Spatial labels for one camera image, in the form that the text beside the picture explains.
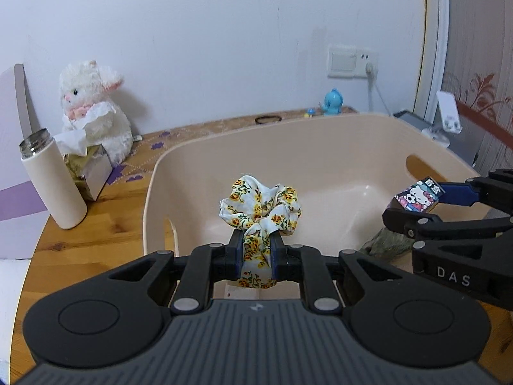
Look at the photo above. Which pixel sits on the Hello Kitty small packet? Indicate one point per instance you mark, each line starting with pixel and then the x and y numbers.
pixel 419 196

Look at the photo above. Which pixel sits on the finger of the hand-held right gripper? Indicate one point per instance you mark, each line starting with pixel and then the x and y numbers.
pixel 425 224
pixel 457 194

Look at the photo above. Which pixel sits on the white purple board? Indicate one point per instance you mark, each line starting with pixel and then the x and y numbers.
pixel 18 168

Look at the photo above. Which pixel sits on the white wall switch socket panel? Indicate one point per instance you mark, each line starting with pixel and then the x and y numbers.
pixel 348 61

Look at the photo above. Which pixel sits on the white tissue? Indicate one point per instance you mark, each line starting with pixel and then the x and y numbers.
pixel 78 136

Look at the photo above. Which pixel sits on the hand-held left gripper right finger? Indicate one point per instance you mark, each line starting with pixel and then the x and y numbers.
pixel 275 256

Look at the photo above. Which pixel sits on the white phone stand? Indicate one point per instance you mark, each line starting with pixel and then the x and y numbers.
pixel 447 118

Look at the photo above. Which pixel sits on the grey brown furry item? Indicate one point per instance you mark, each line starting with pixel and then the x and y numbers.
pixel 386 242

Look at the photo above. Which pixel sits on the floral fabric scrunchie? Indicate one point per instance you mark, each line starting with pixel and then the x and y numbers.
pixel 260 212

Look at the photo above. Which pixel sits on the white thermos bottle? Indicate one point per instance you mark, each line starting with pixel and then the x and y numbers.
pixel 52 184

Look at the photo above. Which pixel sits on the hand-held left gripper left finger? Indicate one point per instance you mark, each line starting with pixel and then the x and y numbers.
pixel 237 253

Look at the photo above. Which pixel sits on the blue toy figure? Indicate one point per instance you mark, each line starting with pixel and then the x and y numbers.
pixel 332 102

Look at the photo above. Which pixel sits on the beige plastic basin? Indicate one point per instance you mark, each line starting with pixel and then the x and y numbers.
pixel 328 156

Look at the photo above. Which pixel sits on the tissue box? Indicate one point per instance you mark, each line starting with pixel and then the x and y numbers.
pixel 90 172

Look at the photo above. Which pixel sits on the white plush lamb toy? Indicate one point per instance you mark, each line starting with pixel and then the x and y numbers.
pixel 100 108

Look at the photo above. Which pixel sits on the white door frame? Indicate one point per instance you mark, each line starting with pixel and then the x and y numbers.
pixel 433 48

